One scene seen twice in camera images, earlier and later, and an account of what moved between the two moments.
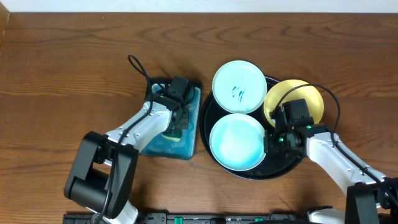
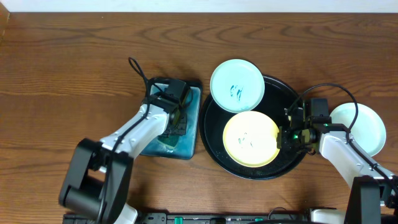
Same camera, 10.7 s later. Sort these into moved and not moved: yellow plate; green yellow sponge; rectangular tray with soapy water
Moved: green yellow sponge; yellow plate
Not moved: rectangular tray with soapy water
